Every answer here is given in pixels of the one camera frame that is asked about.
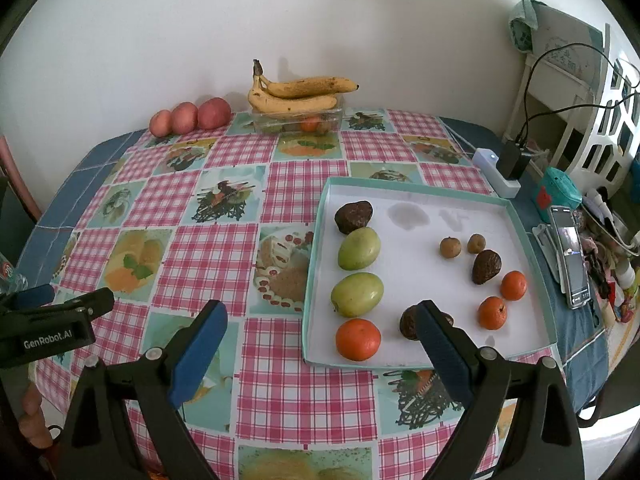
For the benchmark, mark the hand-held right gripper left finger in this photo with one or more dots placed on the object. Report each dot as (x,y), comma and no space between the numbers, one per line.
(200,350)

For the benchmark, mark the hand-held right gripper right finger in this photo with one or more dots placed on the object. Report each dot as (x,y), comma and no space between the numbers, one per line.
(442,355)

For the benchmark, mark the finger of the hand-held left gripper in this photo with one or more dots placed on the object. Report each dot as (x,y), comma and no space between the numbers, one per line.
(30,296)
(85,302)

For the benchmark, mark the dark brown avocado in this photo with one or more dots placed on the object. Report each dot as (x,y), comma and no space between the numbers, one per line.
(486,266)
(409,322)
(353,216)

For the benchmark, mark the orange tangerine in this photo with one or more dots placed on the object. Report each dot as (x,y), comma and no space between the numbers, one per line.
(492,312)
(357,339)
(513,285)

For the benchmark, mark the white tray with teal rim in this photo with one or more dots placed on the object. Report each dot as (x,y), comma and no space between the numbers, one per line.
(425,280)

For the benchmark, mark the green mango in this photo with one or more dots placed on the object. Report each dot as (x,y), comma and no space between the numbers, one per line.
(358,248)
(357,294)

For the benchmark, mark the small brown kiwi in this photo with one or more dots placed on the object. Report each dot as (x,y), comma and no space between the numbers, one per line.
(476,243)
(450,246)

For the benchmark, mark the person's left hand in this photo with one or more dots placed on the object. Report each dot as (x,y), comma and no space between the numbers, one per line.
(34,415)

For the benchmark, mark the pink checked fruit-print tablecloth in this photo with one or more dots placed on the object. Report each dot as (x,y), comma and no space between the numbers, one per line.
(215,260)

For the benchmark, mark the pink chair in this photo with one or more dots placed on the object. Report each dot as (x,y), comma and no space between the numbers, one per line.
(15,175)

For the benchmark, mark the grey phone stand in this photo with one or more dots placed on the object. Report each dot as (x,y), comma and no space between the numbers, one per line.
(544,245)

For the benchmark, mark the smartphone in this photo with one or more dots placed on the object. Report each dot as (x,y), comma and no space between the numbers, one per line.
(570,260)

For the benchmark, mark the red apple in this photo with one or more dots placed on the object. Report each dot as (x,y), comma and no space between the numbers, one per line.
(160,123)
(214,113)
(184,117)

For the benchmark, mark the teal box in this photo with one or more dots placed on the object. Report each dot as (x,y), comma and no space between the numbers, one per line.
(557,192)

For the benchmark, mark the small white bottle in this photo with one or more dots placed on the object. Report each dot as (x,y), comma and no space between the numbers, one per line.
(627,276)

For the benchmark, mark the black charger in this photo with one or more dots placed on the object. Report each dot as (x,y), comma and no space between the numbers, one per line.
(512,160)

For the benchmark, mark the white chair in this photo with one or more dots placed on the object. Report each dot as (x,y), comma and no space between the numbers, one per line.
(600,160)

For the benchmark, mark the small tangerine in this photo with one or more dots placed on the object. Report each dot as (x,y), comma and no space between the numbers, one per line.
(310,124)

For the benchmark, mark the yellow banana bunch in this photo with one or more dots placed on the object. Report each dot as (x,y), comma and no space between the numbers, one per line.
(295,105)
(310,86)

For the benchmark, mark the clear plastic container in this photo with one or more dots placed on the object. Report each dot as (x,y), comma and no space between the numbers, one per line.
(336,112)

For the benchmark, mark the white cardboard sheet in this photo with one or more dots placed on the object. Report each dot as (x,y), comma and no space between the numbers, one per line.
(570,45)

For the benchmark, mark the teal patterned cloth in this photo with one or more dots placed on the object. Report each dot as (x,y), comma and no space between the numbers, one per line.
(522,22)

